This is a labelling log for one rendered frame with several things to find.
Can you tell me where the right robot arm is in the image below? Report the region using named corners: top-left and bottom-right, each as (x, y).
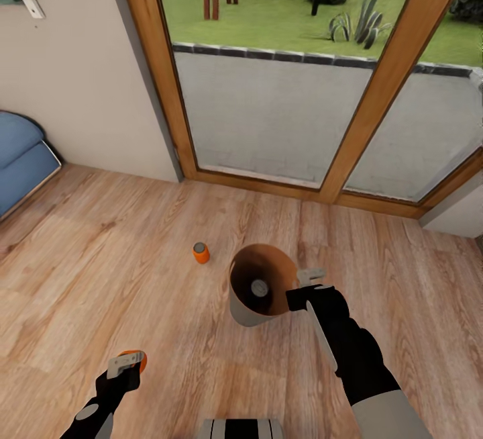
top-left (286, 266), bottom-right (434, 439)

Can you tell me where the can of soda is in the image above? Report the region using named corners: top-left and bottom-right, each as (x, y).
top-left (244, 279), bottom-right (268, 308)
top-left (193, 242), bottom-right (210, 264)
top-left (118, 350), bottom-right (147, 374)

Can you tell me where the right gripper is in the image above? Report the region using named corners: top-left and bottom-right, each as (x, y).
top-left (286, 287), bottom-right (310, 311)

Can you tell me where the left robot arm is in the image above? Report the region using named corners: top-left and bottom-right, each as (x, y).
top-left (60, 351), bottom-right (144, 439)

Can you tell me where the trash can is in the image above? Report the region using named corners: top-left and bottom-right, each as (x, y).
top-left (229, 244), bottom-right (300, 327)

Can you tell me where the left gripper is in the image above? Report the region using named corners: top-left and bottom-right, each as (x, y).
top-left (96, 362), bottom-right (141, 403)

